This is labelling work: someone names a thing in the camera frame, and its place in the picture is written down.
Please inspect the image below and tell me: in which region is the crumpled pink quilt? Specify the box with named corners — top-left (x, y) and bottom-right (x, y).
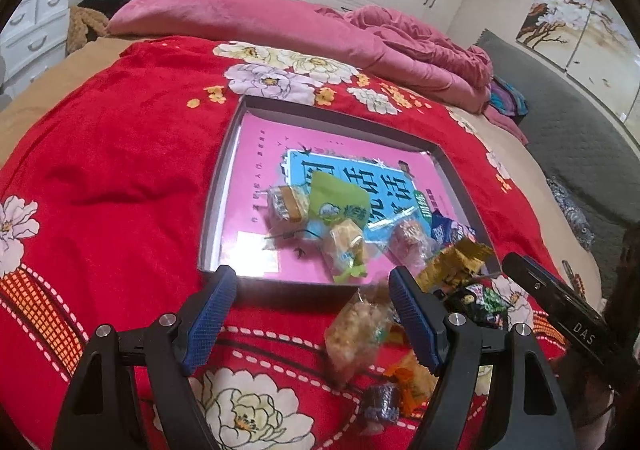
top-left (342, 4), bottom-right (528, 145)

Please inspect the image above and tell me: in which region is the small purple candy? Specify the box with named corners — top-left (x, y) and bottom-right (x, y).
top-left (364, 382), bottom-right (401, 423)

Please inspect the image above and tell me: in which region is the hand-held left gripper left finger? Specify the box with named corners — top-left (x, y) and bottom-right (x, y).
top-left (51, 265), bottom-right (239, 450)

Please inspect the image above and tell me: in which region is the black and green candy packet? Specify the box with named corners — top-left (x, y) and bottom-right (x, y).
top-left (445, 282), bottom-right (508, 331)

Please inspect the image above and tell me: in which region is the brown bead bracelet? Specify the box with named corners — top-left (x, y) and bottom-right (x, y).
top-left (562, 260), bottom-right (587, 298)

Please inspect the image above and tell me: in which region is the yellow cartoon snack packet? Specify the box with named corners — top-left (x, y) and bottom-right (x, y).
top-left (417, 237), bottom-right (493, 295)

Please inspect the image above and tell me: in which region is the clear brown cake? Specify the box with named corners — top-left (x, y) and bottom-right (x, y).
top-left (266, 184), bottom-right (311, 225)

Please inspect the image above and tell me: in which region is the black white patterned cloth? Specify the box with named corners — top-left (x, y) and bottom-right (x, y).
top-left (545, 177), bottom-right (596, 251)

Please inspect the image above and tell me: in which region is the clear puffed rice snack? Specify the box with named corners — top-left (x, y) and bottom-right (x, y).
top-left (387, 219), bottom-right (436, 265)

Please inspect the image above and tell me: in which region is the white drawer cabinet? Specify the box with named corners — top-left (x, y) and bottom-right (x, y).
top-left (0, 0), bottom-right (73, 100)

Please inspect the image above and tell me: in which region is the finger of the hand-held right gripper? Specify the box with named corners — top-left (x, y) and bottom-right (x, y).
top-left (501, 252), bottom-right (558, 311)

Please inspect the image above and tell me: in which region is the blue cookie packet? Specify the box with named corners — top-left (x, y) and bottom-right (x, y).
top-left (429, 211), bottom-right (476, 245)

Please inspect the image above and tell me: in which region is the red floral blanket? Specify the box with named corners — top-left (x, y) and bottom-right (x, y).
top-left (0, 37), bottom-right (571, 450)

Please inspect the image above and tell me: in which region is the clear green label cracker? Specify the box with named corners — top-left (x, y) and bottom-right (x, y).
top-left (325, 287), bottom-right (401, 386)

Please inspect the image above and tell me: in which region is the person's right forearm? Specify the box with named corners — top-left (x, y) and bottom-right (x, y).
top-left (560, 225), bottom-right (640, 450)

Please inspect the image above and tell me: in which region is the yellow pastry green wrapper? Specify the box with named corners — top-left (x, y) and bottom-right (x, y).
top-left (320, 219), bottom-right (373, 283)

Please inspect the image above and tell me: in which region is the colourful striped cloth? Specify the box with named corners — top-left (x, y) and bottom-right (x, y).
top-left (487, 76), bottom-right (528, 118)

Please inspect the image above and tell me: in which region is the floral wall painting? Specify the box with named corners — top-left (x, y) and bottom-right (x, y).
top-left (515, 0), bottom-right (640, 131)

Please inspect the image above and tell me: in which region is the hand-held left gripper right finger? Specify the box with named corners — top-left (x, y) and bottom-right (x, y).
top-left (388, 266), bottom-right (578, 450)

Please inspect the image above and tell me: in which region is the pink and blue book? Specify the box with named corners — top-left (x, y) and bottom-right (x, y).
top-left (220, 112), bottom-right (453, 281)

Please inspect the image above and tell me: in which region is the green snack packet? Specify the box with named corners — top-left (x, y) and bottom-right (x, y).
top-left (306, 174), bottom-right (372, 223)

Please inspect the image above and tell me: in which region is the long pink pillow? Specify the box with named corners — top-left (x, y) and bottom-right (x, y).
top-left (107, 0), bottom-right (381, 75)

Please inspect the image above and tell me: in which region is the orange cracker packet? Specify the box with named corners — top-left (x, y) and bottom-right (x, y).
top-left (385, 350), bottom-right (438, 418)

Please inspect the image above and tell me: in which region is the grey cardboard box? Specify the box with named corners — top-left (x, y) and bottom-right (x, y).
top-left (198, 94), bottom-right (502, 287)

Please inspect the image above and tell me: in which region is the tan knitted blanket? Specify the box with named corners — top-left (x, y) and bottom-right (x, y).
top-left (66, 4), bottom-right (111, 55)

